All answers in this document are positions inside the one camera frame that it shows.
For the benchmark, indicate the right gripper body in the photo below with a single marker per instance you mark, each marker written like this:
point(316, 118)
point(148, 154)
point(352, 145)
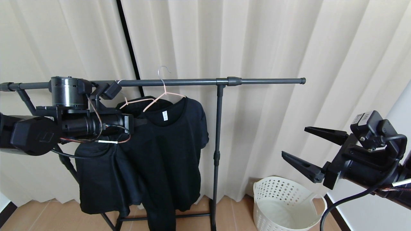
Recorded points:
point(362, 166)

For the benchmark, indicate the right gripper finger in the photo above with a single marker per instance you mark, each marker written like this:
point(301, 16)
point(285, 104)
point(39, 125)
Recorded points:
point(308, 170)
point(334, 136)

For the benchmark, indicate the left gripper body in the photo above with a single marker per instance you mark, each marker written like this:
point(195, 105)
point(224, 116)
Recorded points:
point(109, 123)

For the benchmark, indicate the pink clothes hanger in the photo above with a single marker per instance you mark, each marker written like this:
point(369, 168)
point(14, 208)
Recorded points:
point(164, 89)
point(141, 100)

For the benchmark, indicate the black shorts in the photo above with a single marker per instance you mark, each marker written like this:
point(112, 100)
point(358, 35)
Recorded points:
point(96, 179)

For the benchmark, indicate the black garment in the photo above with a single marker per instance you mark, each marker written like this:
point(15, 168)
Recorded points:
point(173, 160)

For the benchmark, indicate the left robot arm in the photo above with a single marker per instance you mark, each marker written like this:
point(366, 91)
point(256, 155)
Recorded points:
point(32, 134)

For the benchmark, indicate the white laundry basket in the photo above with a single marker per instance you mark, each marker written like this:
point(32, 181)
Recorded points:
point(282, 211)

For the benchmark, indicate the black clothes rack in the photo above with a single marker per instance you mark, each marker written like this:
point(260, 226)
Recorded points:
point(192, 82)

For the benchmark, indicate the white curtain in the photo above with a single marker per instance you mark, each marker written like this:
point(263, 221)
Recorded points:
point(273, 38)
point(48, 38)

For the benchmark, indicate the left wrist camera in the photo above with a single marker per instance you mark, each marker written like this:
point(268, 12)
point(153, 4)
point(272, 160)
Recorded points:
point(111, 90)

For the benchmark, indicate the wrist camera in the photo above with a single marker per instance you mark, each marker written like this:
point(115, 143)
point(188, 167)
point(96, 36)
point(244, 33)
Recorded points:
point(369, 128)
point(111, 90)

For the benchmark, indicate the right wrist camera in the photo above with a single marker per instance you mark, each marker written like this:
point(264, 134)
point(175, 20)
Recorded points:
point(369, 128)

